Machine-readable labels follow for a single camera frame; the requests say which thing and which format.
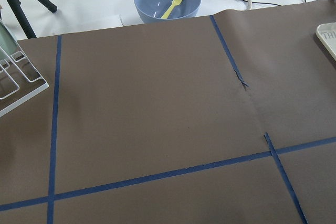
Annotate blue plastic bowl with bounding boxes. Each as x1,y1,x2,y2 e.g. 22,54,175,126
134,0,201,23

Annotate yellow plastic fork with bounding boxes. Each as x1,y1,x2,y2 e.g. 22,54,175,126
161,0,183,19

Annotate cream bear tray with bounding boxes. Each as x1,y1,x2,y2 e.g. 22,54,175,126
316,23,336,60

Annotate white wire dish rack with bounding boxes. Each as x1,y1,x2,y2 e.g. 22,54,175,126
1,23,49,116

